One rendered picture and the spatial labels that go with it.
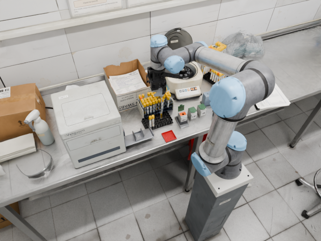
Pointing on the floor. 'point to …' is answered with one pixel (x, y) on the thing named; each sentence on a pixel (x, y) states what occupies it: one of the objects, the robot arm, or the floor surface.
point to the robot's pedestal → (209, 209)
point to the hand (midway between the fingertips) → (161, 95)
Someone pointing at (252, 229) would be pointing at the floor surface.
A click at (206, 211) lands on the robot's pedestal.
